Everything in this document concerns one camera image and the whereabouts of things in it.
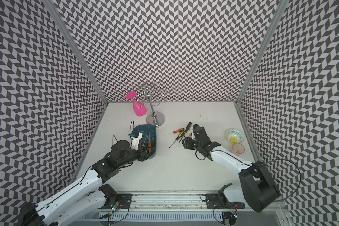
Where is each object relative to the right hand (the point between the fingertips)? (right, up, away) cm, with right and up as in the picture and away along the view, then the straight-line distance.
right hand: (186, 144), depth 87 cm
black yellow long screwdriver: (+4, +11, +14) cm, 19 cm away
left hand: (-20, -1, -11) cm, 23 cm away
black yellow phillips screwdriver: (-4, +4, +9) cm, 11 cm away
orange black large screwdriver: (-24, -2, +5) cm, 24 cm away
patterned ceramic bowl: (+34, +4, +9) cm, 36 cm away
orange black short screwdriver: (+4, +4, +12) cm, 13 cm away
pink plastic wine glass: (-31, +23, +3) cm, 39 cm away
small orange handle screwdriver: (-2, +8, +13) cm, 15 cm away
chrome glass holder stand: (-20, +31, -5) cm, 38 cm away
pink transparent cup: (+33, -4, +3) cm, 34 cm away
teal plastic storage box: (-25, +3, +10) cm, 27 cm away
